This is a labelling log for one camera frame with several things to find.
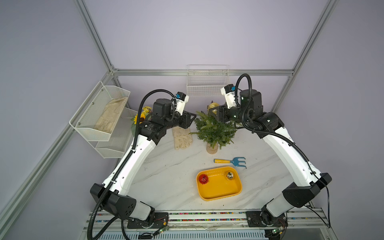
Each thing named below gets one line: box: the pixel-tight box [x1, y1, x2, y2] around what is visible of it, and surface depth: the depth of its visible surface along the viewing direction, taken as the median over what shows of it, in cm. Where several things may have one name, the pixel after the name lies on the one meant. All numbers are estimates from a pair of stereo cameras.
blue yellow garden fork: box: [214, 157, 247, 169], surface depth 95 cm
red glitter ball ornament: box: [198, 174, 209, 185], surface depth 84 cm
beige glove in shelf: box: [93, 96, 128, 134], surface depth 81 cm
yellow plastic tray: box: [196, 166, 243, 201], surface depth 86 cm
